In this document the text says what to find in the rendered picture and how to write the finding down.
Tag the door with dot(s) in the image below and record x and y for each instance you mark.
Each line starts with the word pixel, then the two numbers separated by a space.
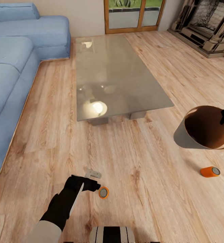
pixel 123 16

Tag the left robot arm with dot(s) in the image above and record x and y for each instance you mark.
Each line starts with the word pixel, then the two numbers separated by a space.
pixel 52 223

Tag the coffee table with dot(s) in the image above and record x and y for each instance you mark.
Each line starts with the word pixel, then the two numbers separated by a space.
pixel 112 79

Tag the robot trunk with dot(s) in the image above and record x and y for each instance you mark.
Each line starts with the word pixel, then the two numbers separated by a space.
pixel 111 234

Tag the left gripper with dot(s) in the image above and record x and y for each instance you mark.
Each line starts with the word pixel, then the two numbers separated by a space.
pixel 92 185

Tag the trash can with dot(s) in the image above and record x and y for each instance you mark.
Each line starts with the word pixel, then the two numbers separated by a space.
pixel 203 122

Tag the sofa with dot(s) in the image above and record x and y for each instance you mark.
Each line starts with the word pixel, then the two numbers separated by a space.
pixel 26 40

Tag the wood fireplace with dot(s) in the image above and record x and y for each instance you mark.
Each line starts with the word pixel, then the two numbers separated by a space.
pixel 201 26

